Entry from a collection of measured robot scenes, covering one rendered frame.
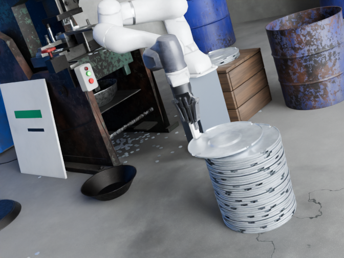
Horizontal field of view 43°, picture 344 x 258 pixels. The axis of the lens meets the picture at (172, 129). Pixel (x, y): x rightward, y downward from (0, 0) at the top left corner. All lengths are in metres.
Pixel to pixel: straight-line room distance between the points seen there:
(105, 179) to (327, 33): 1.40
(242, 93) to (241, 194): 1.11
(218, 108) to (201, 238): 0.78
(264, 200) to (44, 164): 1.63
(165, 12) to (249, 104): 0.86
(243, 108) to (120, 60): 0.78
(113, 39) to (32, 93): 1.03
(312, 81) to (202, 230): 1.14
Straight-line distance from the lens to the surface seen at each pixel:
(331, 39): 2.50
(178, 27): 2.16
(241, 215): 1.64
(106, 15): 1.98
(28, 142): 2.92
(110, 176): 2.41
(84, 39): 2.57
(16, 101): 2.92
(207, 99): 2.20
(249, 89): 2.65
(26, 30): 2.79
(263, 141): 1.61
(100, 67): 2.54
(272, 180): 1.59
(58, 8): 2.62
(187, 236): 1.76
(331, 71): 2.54
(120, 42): 1.84
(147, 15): 2.10
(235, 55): 2.64
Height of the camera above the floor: 0.98
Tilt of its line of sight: 20 degrees down
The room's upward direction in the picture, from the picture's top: 18 degrees counter-clockwise
